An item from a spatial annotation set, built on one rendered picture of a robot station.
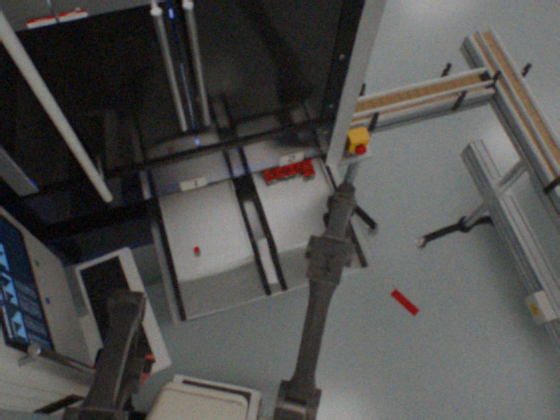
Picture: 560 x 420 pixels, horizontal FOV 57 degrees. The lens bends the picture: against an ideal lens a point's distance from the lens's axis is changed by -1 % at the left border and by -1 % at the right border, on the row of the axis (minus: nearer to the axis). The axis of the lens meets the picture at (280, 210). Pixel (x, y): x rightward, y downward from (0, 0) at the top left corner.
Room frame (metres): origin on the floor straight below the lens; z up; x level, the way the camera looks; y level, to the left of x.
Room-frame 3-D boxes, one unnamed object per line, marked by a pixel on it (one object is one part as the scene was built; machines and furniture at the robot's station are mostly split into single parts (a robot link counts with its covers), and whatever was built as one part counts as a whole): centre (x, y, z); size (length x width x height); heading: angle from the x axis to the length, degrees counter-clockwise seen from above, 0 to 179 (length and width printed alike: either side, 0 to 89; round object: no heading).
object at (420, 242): (1.10, -0.96, 0.07); 0.50 x 0.08 x 0.14; 112
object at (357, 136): (0.99, -0.24, 1.00); 0.08 x 0.07 x 0.07; 22
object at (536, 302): (0.58, -1.10, 0.50); 0.12 x 0.05 x 0.09; 22
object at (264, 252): (0.54, 0.02, 0.91); 0.14 x 0.03 x 0.06; 23
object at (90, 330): (0.32, 0.54, 0.79); 0.45 x 0.28 x 0.03; 30
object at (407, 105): (1.23, -0.45, 0.92); 0.69 x 0.16 x 0.16; 112
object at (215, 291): (0.66, 0.07, 0.87); 0.70 x 0.48 x 0.02; 112
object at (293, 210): (0.79, -0.06, 0.90); 0.34 x 0.26 x 0.04; 23
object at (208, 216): (0.66, 0.26, 0.90); 0.34 x 0.26 x 0.04; 22
